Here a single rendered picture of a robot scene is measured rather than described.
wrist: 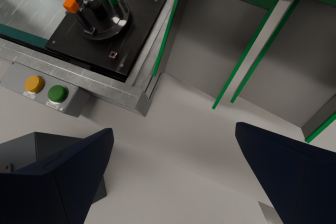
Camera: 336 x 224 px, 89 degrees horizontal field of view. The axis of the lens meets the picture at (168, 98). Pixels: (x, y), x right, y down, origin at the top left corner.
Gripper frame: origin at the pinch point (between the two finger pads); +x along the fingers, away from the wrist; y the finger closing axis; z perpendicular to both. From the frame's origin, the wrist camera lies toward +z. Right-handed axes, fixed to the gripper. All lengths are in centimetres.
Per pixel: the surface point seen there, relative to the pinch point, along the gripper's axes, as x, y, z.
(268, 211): 74, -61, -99
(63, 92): 31.3, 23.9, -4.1
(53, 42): 39.6, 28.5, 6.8
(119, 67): 33.4, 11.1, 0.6
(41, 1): 58, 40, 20
